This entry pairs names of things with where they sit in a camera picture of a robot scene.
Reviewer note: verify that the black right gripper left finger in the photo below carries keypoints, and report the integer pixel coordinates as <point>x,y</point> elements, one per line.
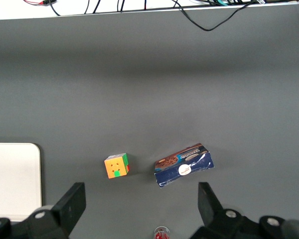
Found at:
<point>69,206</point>

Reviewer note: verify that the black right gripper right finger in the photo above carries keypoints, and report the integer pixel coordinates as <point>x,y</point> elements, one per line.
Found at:
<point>209,206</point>

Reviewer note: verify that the blue cookie box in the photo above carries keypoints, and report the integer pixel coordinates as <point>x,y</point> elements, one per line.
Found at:
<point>184,169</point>

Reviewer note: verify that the pale pink plastic tray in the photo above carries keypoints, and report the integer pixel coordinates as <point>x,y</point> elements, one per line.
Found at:
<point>12,179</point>

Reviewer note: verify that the red soda bottle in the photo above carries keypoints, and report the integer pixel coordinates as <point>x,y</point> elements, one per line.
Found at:
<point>162,232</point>

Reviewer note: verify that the colourful puzzle cube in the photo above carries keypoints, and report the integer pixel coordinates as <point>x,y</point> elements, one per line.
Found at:
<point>115,165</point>

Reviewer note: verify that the dark grey table mat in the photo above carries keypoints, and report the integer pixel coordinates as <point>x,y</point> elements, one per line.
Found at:
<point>149,87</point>

